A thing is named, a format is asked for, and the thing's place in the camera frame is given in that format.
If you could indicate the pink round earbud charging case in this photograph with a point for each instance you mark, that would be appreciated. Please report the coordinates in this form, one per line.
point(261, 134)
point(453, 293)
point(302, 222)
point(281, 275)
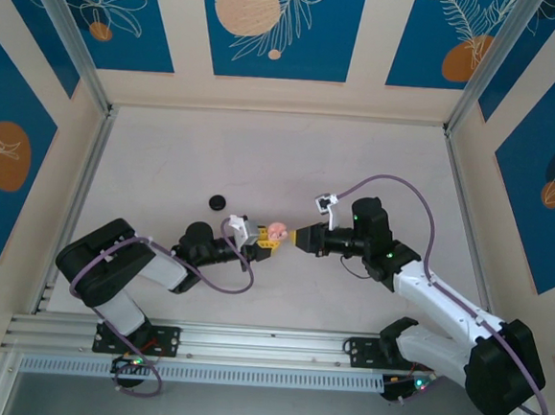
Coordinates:
point(278, 230)

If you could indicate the black round earbud case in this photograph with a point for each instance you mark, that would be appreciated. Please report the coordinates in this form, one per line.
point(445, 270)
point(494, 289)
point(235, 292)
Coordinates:
point(218, 203)

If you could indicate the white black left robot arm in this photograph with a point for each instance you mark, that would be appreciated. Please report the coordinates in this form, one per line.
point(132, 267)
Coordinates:
point(110, 261)

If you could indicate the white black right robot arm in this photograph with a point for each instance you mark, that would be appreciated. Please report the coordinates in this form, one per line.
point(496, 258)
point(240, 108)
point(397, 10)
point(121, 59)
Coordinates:
point(443, 297)

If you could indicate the left controller board green light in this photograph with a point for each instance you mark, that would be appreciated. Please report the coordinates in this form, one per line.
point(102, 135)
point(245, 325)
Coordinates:
point(133, 363)

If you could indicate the controller board green light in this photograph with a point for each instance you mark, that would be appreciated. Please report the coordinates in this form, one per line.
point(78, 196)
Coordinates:
point(407, 387)
point(133, 363)

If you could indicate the grey metal sheet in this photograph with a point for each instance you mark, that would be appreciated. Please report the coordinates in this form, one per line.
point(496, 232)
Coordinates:
point(266, 413)

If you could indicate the right controller board green light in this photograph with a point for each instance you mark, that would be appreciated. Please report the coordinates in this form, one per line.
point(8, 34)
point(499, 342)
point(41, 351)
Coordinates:
point(407, 387)

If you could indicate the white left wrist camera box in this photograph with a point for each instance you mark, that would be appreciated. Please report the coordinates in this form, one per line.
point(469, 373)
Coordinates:
point(249, 231)

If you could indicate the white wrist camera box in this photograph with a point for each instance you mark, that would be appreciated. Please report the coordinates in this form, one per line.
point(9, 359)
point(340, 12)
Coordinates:
point(325, 203)
point(249, 231)

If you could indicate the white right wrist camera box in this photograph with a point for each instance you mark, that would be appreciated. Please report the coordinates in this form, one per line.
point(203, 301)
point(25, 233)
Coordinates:
point(325, 203)

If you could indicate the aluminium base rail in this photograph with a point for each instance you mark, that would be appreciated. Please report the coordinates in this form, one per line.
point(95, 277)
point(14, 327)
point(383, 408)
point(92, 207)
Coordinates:
point(271, 344)

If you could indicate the aluminium right side rail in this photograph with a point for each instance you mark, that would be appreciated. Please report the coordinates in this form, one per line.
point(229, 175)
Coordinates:
point(468, 222)

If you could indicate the aluminium left side rail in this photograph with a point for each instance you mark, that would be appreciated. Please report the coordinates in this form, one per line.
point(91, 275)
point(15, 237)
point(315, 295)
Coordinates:
point(90, 173)

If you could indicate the aluminium right frame post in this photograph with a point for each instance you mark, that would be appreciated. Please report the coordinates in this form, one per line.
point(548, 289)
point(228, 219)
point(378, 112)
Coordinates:
point(490, 65)

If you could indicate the aluminium frame post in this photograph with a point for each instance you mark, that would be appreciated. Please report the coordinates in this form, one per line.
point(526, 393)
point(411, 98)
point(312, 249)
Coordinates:
point(490, 65)
point(74, 42)

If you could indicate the aluminium left frame post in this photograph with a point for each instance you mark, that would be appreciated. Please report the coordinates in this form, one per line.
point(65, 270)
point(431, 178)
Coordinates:
point(74, 42)

